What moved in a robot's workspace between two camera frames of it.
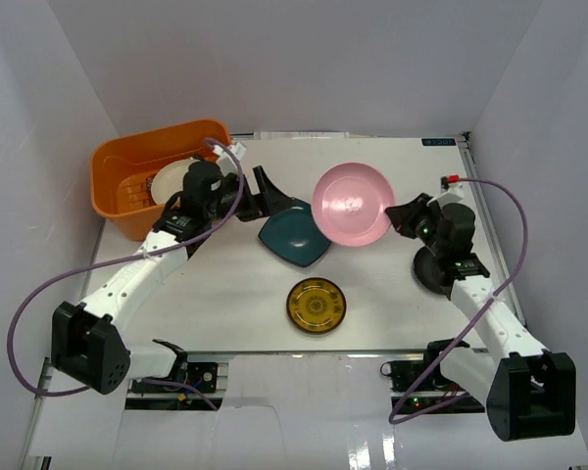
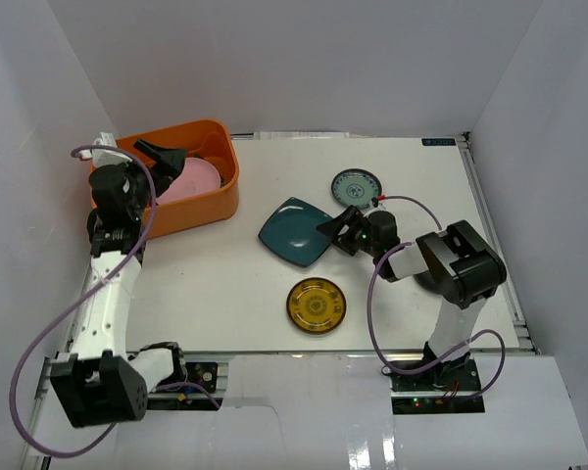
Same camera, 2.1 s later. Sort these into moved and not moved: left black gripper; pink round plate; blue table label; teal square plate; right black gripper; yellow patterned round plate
Moved: pink round plate; right black gripper; left black gripper
Not moved: blue table label; teal square plate; yellow patterned round plate
